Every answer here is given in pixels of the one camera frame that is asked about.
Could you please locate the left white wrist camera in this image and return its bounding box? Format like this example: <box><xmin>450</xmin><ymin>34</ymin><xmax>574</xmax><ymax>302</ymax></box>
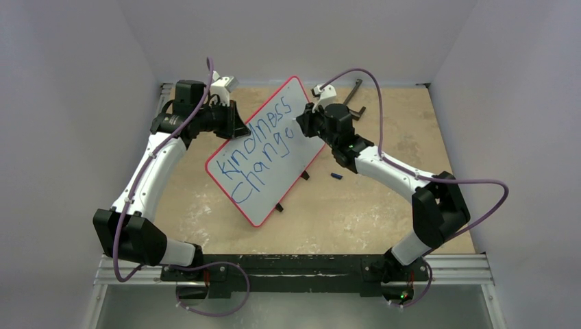
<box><xmin>209</xmin><ymin>71</ymin><xmax>239</xmax><ymax>106</ymax></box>

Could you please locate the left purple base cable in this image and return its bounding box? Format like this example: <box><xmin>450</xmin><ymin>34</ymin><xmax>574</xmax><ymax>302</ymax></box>
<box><xmin>175</xmin><ymin>258</ymin><xmax>251</xmax><ymax>317</ymax></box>

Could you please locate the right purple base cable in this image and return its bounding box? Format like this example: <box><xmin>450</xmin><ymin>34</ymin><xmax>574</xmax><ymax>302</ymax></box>
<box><xmin>387</xmin><ymin>258</ymin><xmax>433</xmax><ymax>310</ymax></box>

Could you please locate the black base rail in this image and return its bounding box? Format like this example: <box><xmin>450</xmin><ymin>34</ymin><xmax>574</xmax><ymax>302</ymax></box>
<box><xmin>160</xmin><ymin>254</ymin><xmax>429</xmax><ymax>300</ymax></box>

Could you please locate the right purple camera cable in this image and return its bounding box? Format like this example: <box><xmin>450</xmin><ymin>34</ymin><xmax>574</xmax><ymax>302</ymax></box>
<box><xmin>319</xmin><ymin>68</ymin><xmax>510</xmax><ymax>255</ymax></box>

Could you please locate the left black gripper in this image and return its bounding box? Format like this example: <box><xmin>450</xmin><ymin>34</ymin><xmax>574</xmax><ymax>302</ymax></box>
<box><xmin>195</xmin><ymin>99</ymin><xmax>251</xmax><ymax>140</ymax></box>

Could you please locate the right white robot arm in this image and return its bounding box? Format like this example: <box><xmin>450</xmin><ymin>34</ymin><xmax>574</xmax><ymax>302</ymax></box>
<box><xmin>296</xmin><ymin>103</ymin><xmax>471</xmax><ymax>279</ymax></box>

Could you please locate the red framed whiteboard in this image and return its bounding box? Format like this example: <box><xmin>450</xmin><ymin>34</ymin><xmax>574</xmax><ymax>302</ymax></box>
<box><xmin>205</xmin><ymin>76</ymin><xmax>324</xmax><ymax>227</ymax></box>

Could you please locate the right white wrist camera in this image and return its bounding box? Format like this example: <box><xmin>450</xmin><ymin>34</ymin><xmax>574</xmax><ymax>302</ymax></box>
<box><xmin>311</xmin><ymin>84</ymin><xmax>337</xmax><ymax>112</ymax></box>

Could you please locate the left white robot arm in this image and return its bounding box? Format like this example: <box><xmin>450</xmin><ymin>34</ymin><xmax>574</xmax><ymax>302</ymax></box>
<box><xmin>92</xmin><ymin>76</ymin><xmax>250</xmax><ymax>280</ymax></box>

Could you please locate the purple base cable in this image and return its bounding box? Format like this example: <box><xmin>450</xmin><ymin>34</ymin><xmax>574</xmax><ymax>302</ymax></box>
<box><xmin>387</xmin><ymin>258</ymin><xmax>433</xmax><ymax>310</ymax></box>
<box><xmin>175</xmin><ymin>258</ymin><xmax>251</xmax><ymax>317</ymax></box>

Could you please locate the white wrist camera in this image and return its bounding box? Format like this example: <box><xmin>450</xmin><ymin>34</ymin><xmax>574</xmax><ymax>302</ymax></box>
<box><xmin>209</xmin><ymin>71</ymin><xmax>239</xmax><ymax>106</ymax></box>
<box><xmin>311</xmin><ymin>84</ymin><xmax>337</xmax><ymax>112</ymax></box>

